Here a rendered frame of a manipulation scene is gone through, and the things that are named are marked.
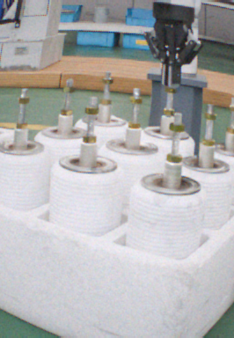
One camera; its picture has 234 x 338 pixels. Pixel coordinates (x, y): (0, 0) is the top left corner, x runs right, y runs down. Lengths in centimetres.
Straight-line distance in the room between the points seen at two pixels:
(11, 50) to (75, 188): 233
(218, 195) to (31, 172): 26
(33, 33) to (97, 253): 243
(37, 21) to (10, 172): 229
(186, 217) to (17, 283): 27
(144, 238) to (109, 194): 8
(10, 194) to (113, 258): 19
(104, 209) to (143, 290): 13
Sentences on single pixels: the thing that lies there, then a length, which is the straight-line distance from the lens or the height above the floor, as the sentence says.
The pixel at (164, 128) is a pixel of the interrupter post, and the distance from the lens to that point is 101.
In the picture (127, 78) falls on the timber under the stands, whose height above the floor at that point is 7.
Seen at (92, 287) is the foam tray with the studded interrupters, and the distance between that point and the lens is 78.
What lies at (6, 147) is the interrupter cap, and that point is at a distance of 88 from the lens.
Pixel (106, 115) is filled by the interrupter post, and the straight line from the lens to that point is 106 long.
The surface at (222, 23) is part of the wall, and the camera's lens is 930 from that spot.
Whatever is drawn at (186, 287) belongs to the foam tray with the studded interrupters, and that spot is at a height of 16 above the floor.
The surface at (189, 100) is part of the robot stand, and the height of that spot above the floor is 24.
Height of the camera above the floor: 48
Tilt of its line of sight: 17 degrees down
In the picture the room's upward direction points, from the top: 5 degrees clockwise
